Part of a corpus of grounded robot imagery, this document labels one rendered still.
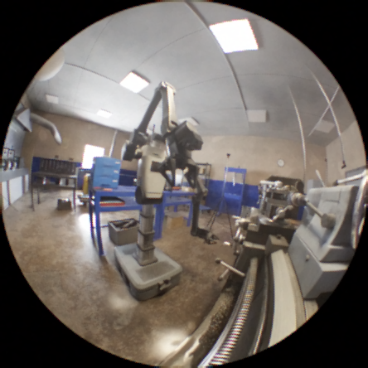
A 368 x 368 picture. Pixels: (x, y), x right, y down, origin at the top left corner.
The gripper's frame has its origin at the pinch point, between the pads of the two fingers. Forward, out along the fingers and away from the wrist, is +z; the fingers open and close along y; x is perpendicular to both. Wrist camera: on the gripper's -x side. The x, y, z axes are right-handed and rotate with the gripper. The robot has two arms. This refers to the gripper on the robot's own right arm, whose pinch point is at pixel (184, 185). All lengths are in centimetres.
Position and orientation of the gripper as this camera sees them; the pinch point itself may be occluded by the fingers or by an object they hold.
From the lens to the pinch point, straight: 37.0
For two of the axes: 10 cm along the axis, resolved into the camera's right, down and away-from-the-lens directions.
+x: -6.9, 3.9, 6.1
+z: 2.3, 9.2, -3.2
